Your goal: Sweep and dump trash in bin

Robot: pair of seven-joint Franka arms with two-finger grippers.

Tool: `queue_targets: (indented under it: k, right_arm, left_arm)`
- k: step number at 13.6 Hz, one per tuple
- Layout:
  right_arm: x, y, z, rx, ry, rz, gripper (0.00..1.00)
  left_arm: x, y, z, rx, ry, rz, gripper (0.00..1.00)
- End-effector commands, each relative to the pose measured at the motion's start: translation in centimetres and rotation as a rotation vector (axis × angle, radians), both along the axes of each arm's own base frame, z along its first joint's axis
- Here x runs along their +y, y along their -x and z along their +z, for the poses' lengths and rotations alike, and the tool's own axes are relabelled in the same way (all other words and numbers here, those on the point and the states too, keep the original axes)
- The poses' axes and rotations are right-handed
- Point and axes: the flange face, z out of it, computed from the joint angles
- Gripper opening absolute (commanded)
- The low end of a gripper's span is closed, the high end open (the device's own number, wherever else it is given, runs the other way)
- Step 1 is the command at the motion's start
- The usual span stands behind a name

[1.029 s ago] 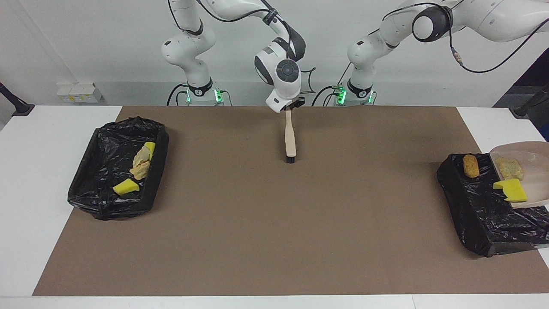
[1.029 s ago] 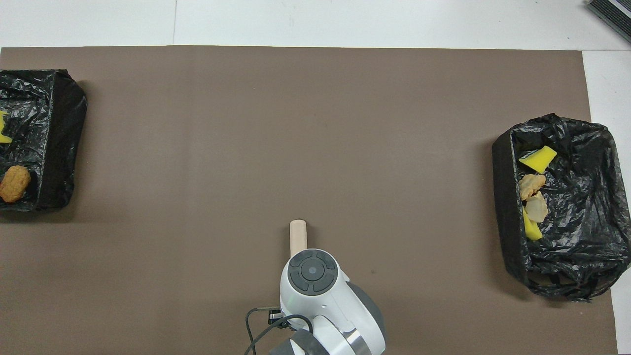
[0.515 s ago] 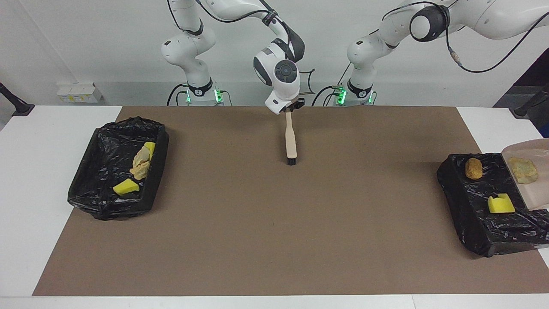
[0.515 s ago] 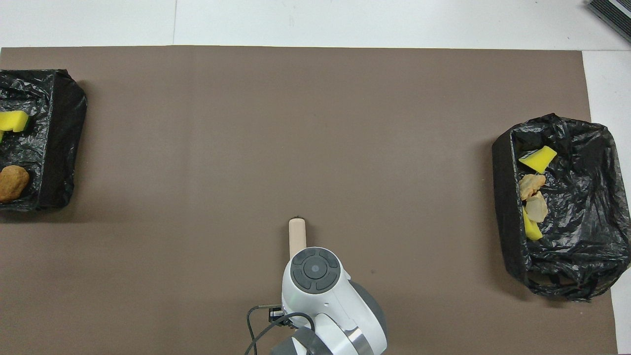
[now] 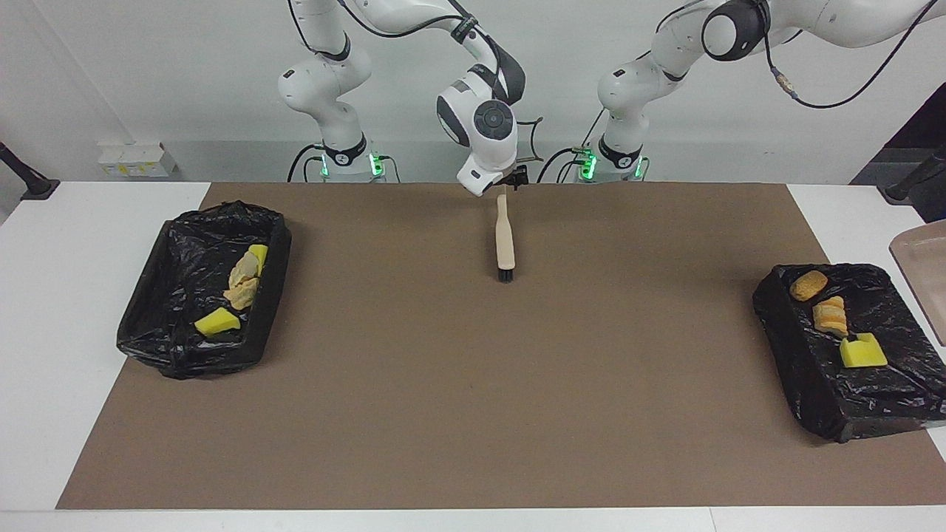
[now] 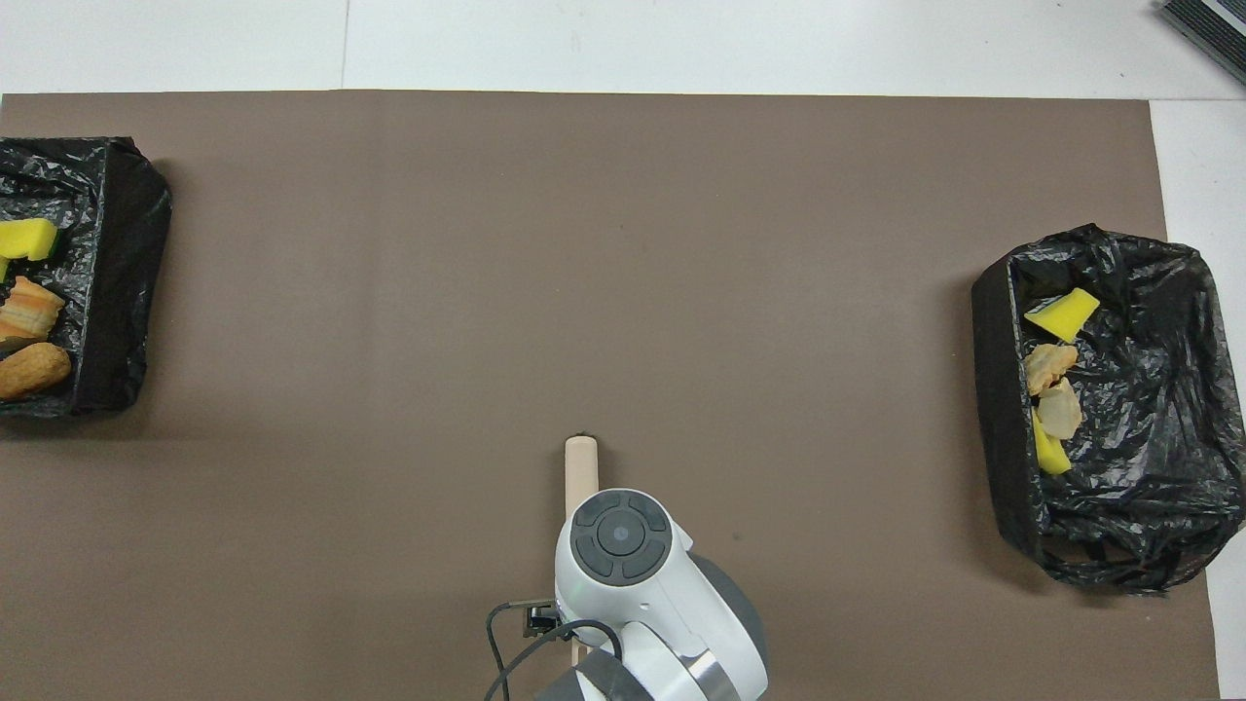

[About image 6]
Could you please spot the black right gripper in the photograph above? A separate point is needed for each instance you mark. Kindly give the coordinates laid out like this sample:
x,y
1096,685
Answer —
x,y
541,619

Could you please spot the beige hand brush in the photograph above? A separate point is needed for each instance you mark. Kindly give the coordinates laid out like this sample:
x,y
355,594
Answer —
x,y
580,472

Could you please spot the green and yellow sponge piece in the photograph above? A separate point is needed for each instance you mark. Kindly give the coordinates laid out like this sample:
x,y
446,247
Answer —
x,y
1049,456

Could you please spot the pale greenish bread chunk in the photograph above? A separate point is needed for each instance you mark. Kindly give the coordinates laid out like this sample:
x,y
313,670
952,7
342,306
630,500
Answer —
x,y
29,310

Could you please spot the yellow wedge sponge piece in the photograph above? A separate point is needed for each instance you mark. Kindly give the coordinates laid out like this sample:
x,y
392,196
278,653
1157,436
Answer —
x,y
1061,313

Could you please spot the yellow notched sponge piece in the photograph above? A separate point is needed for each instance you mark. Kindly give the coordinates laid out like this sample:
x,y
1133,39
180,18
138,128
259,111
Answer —
x,y
27,239

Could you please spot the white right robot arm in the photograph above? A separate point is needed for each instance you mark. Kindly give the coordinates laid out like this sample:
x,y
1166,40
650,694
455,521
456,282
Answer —
x,y
662,594

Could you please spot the bin lined with black bag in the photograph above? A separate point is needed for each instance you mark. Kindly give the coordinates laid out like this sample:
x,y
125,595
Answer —
x,y
107,273
1149,438

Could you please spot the brown table mat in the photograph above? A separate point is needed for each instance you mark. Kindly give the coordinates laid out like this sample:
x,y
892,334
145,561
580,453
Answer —
x,y
681,156

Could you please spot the dark ribbed device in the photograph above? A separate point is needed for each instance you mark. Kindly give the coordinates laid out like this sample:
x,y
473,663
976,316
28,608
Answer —
x,y
1212,24

